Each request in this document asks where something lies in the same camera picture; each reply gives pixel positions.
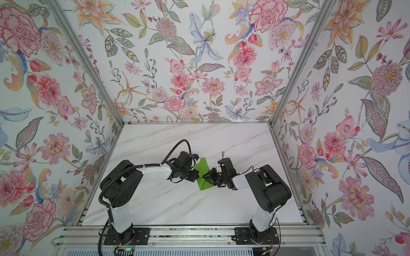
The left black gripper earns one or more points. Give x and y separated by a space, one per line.
193 178

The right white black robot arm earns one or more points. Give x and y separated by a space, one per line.
268 188

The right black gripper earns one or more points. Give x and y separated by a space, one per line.
211 178

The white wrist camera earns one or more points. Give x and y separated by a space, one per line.
218 168
194 159

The right aluminium corner post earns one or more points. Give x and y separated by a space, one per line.
323 14

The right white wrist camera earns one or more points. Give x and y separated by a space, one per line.
218 168

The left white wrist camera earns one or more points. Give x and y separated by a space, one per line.
194 159

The white perforated cable tray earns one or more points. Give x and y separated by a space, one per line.
180 252

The aluminium corner post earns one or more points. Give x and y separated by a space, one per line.
323 14
73 39

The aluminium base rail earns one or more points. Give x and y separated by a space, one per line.
292 235

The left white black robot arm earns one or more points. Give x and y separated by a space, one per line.
118 188

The green square paper sheet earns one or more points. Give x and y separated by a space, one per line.
203 168

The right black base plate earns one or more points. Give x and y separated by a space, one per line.
250 236

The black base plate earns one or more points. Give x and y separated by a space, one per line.
132 236
250 236

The left aluminium corner post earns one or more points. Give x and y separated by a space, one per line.
73 39

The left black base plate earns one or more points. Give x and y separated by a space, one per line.
132 236

